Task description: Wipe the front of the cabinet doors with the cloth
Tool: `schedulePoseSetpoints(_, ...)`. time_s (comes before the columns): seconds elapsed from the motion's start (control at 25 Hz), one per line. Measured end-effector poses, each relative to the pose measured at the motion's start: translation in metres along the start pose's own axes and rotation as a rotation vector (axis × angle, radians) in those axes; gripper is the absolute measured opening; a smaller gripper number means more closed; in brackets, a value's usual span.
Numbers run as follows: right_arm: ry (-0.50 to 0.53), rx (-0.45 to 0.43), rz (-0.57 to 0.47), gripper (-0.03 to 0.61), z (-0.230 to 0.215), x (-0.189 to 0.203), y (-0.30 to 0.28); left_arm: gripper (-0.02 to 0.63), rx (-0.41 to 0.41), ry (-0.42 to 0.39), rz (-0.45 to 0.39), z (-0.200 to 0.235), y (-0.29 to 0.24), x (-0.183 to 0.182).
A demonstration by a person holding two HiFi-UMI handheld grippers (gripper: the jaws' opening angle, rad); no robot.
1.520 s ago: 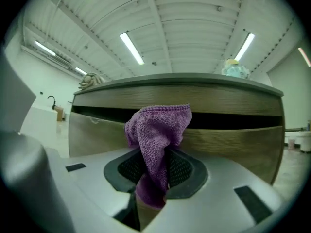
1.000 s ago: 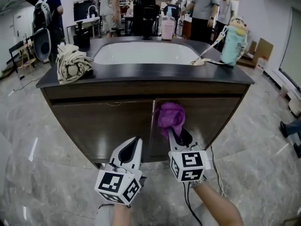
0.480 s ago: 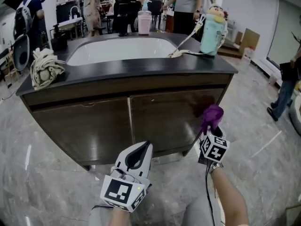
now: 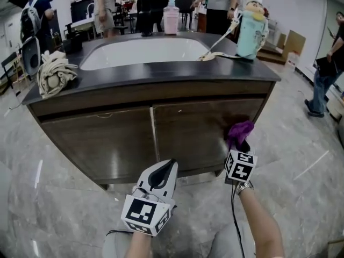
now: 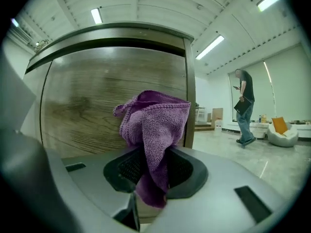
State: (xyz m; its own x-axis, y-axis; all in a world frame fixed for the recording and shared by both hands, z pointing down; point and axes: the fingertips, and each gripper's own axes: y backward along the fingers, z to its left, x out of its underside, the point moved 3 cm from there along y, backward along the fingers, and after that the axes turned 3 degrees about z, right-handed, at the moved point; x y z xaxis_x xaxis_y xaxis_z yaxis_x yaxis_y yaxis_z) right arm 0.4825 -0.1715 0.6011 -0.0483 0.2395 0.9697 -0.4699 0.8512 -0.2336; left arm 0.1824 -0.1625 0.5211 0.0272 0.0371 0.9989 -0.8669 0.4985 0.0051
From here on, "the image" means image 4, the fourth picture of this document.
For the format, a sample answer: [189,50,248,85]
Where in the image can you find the dark wooden platform steps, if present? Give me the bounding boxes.
[256,43,290,66]

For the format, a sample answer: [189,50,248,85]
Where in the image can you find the person's right forearm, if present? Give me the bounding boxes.
[238,188,285,258]

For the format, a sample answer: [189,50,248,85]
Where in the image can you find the person's right leg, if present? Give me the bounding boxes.
[208,220,257,258]

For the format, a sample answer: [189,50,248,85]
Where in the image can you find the grey oval shell seat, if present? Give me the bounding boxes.
[21,35,41,76]

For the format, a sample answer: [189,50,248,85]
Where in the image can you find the black frame chair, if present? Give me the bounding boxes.
[1,51,21,90]

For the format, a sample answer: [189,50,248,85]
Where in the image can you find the person's left forearm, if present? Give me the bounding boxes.
[123,231,154,258]

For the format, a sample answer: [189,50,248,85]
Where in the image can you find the brown cardboard sheet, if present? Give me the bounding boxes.
[284,30,307,61]

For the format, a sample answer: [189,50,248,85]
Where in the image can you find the teal cartoon water bottle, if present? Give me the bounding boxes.
[235,0,270,61]

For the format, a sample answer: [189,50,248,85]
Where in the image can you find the black vanity countertop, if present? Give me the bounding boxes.
[21,31,282,106]

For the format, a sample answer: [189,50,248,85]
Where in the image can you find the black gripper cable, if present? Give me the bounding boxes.
[106,228,135,238]
[230,183,246,258]

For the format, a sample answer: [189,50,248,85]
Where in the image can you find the white sink basin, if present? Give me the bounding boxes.
[79,37,210,71]

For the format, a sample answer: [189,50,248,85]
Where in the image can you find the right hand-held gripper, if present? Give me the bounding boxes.
[224,140,258,184]

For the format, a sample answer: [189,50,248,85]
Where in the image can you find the small black countertop container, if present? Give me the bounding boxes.
[62,33,83,55]

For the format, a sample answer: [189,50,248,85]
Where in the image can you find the dark wooden vanity cabinet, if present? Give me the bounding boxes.
[21,31,282,190]

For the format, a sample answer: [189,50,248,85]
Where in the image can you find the silver wristwatch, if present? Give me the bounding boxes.
[235,181,255,196]

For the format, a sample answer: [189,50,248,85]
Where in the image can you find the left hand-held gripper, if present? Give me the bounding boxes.
[120,159,179,237]

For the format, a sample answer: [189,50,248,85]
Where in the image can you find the patterned fabric strap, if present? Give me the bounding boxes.
[198,9,244,62]

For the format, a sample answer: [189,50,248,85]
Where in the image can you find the beige crumpled towel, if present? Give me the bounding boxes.
[37,49,79,99]

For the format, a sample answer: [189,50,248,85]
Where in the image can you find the pink cup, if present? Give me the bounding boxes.
[163,0,180,35]

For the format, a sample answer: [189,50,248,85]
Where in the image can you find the purple cloth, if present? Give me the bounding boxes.
[225,120,255,150]

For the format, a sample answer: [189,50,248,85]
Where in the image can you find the scratched dark wooden cabinet door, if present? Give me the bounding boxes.
[40,106,159,182]

